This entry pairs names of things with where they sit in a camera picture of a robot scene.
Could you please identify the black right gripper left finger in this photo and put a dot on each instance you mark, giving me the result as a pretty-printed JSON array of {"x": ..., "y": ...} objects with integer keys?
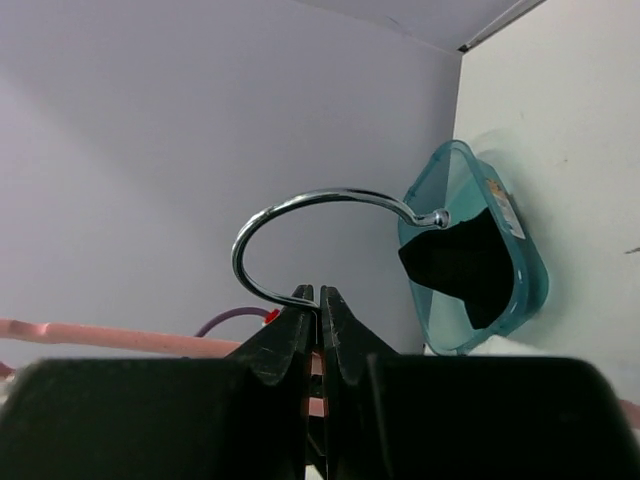
[{"x": 182, "y": 408}]

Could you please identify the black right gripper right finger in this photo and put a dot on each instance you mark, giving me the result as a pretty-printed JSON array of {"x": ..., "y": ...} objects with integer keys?
[{"x": 394, "y": 416}]

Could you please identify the black skirt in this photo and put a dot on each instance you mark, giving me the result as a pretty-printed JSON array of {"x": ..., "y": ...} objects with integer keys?
[{"x": 468, "y": 261}]

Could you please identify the pink hanger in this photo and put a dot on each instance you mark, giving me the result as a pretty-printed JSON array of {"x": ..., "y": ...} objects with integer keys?
[{"x": 439, "y": 219}]

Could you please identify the white skirt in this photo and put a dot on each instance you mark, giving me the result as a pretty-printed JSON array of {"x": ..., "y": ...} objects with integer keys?
[{"x": 500, "y": 345}]

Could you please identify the teal plastic bin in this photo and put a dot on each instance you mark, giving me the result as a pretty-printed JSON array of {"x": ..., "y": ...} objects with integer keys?
[{"x": 456, "y": 180}]

